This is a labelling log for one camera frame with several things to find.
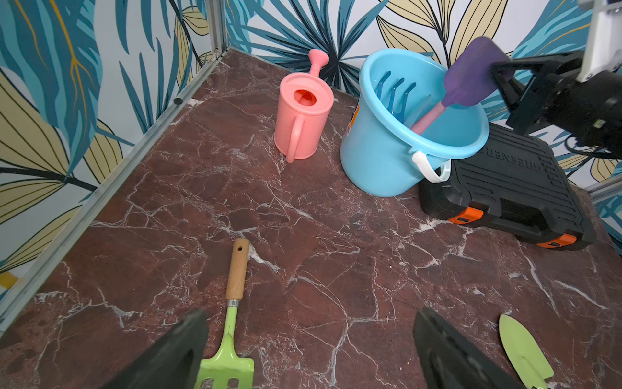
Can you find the pink plastic watering can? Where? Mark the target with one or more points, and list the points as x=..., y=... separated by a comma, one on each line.
x=304, y=106

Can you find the black plastic tool case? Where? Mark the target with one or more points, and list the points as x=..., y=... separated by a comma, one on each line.
x=513, y=184

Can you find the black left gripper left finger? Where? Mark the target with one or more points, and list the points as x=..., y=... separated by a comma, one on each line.
x=171, y=362

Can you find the light blue plastic bucket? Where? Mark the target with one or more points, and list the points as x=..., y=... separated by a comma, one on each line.
x=385, y=158

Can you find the aluminium corner post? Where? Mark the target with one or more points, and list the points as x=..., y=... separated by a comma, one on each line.
x=605, y=189
x=218, y=27

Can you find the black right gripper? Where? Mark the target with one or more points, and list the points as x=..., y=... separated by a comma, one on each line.
x=589, y=110

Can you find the aluminium left corner post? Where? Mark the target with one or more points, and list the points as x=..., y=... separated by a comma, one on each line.
x=218, y=27

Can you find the aluminium right corner post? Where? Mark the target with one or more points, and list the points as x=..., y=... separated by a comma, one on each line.
x=605, y=189

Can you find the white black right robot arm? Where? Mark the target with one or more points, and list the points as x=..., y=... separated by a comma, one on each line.
x=592, y=27

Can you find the green trowel wooden handle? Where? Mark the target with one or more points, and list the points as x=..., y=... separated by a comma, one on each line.
x=528, y=360

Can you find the green fork wooden handle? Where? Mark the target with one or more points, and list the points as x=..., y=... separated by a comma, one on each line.
x=226, y=364

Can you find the blue rake yellow handle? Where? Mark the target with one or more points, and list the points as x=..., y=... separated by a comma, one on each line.
x=398, y=112

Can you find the purple shovel pink handle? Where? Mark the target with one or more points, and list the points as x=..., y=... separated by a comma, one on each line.
x=467, y=82

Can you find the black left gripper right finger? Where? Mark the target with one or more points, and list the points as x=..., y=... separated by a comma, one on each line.
x=449, y=360

